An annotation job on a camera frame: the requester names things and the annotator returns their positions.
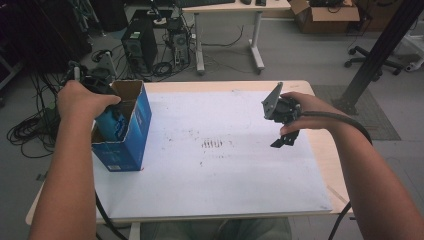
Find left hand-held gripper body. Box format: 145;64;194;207
67;50;118;97

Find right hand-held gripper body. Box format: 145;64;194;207
260;81;303;127

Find blue bottle with white cap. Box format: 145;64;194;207
94;104;130;143

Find blue cardboard box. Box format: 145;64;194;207
91;79;153;173

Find person's left hand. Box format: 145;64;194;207
56;79;122;127

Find person's right hand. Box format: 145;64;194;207
278;91;338;137

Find black computer tower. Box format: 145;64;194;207
120;18;159;74

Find white table mat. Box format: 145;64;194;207
92;90;333;223

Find dark cabinet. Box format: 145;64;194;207
0;0;93;92

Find grey floor mat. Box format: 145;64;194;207
311;84;402;141

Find open computer case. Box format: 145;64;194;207
165;18;192;68

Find brown cardboard box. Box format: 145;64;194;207
287;0;361;35

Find black office chair base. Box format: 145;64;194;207
343;45;405;77

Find light wooden desk, white legs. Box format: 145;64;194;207
181;0;292;76

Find black metal pole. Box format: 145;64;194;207
331;0;424;116

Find white table leg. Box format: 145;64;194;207
127;222;143;240

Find black keyboard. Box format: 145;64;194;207
175;0;236;8

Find coiled black cable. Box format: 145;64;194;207
91;48;114;64
152;61;174;78

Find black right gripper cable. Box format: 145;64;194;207
301;110;373;240

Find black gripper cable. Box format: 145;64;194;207
301;110;373;240
94;192;130;240

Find tangle of black cables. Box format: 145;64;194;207
6;71;76;159

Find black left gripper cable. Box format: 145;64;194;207
94;192;130;240

